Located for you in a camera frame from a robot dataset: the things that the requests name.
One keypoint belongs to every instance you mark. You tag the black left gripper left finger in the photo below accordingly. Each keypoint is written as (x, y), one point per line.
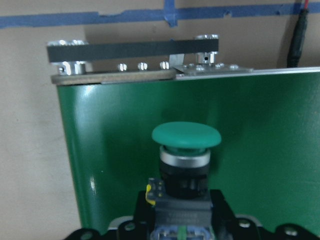
(132, 227)

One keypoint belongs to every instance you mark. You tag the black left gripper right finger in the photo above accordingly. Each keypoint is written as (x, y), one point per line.
(228, 226)

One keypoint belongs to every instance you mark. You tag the green conveyor belt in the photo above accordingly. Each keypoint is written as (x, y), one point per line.
(113, 95)

